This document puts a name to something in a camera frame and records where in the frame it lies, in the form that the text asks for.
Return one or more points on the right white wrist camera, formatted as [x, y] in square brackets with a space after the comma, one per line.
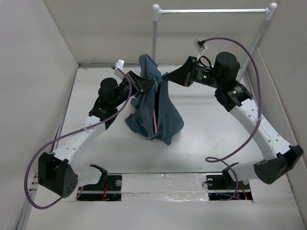
[201, 47]

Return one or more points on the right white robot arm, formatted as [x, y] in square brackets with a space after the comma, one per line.
[279, 157]

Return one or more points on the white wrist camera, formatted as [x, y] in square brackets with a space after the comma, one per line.
[201, 47]
[120, 68]

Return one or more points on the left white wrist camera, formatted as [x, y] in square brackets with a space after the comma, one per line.
[120, 68]

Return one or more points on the blue t shirt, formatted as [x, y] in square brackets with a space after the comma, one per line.
[169, 121]

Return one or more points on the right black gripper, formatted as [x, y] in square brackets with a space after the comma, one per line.
[183, 74]

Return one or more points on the pink clothes hanger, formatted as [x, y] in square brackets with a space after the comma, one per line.
[155, 109]

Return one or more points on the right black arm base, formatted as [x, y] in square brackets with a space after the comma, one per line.
[221, 186]

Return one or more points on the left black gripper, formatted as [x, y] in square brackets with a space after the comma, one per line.
[139, 84]

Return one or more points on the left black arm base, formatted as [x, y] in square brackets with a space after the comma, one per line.
[107, 188]

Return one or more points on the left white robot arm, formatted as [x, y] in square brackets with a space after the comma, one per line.
[58, 171]

